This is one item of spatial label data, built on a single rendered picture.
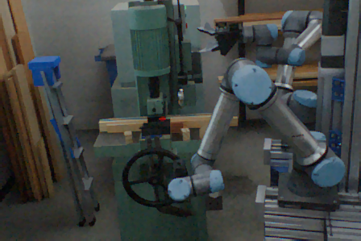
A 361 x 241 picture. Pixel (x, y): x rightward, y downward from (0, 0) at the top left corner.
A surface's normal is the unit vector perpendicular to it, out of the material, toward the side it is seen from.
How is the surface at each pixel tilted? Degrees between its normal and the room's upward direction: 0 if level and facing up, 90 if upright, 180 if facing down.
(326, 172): 96
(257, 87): 84
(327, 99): 90
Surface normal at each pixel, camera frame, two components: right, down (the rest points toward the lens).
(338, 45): -0.24, 0.34
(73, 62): 0.01, 0.33
